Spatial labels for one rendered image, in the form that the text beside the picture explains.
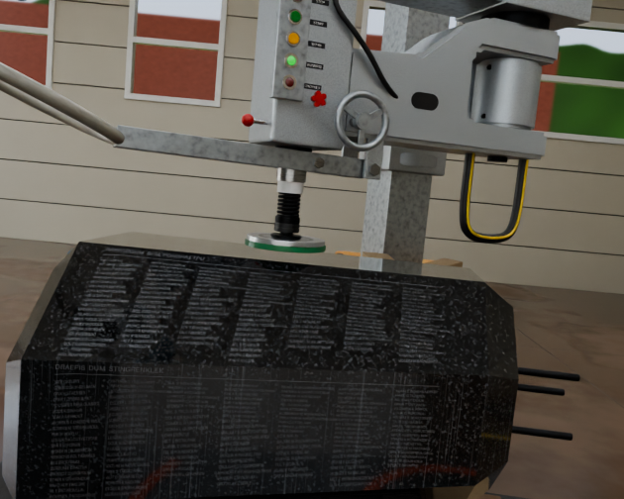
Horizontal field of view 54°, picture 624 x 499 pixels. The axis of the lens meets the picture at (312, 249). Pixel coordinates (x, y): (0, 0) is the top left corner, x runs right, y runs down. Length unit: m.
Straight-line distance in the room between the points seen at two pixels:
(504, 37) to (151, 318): 1.22
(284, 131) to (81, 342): 0.70
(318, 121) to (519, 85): 0.64
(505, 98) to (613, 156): 6.77
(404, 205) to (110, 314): 1.30
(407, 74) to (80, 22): 7.07
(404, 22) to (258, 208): 5.56
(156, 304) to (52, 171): 6.96
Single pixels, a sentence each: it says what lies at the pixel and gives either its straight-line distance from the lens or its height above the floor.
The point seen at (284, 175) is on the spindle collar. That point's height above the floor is 1.09.
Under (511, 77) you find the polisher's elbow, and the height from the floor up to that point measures 1.43.
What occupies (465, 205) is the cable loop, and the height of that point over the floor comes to 1.05.
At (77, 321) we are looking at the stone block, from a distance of 1.58.
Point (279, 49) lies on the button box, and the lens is 1.53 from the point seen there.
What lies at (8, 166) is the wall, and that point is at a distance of 8.69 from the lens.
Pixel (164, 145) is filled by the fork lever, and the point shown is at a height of 1.14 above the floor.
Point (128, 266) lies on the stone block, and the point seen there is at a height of 0.82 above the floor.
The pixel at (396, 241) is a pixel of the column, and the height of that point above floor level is 0.88.
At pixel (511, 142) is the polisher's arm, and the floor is 1.25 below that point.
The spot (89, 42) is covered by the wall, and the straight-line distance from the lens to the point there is 8.44.
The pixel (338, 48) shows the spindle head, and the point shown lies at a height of 1.42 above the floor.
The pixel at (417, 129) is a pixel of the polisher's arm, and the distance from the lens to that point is 1.70.
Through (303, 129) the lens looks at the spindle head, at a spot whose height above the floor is 1.21.
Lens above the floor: 1.09
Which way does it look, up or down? 6 degrees down
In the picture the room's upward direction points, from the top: 5 degrees clockwise
